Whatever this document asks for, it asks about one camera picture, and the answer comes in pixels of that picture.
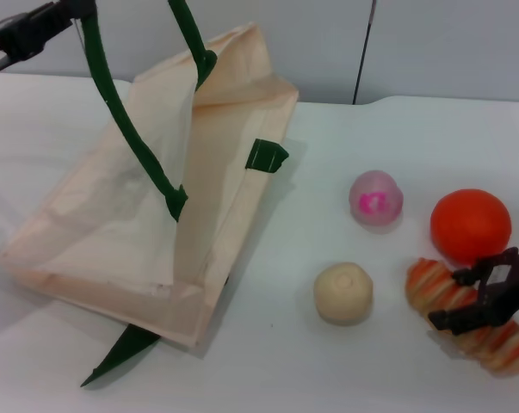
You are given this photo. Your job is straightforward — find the orange round fruit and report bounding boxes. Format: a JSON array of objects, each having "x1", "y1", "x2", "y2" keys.
[{"x1": 429, "y1": 188, "x2": 513, "y2": 265}]

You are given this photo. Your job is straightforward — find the pink round pastry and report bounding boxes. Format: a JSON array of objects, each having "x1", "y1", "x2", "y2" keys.
[{"x1": 348, "y1": 170, "x2": 405, "y2": 226}]

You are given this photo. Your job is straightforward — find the beige round egg yolk pastry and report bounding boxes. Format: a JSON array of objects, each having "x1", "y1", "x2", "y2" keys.
[{"x1": 313, "y1": 261, "x2": 374, "y2": 326}]

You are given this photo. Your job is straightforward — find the white canvas bag green handles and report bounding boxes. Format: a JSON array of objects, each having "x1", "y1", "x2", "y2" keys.
[{"x1": 0, "y1": 0, "x2": 301, "y2": 388}]

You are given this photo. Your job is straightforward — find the orange striped long bread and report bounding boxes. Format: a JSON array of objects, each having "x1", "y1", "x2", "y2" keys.
[{"x1": 404, "y1": 256, "x2": 519, "y2": 379}]

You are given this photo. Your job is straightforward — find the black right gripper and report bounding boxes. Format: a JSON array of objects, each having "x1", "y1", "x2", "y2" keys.
[{"x1": 428, "y1": 247, "x2": 519, "y2": 336}]

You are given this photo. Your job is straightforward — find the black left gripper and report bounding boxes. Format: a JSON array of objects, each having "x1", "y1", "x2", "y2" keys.
[{"x1": 0, "y1": 0, "x2": 99, "y2": 81}]

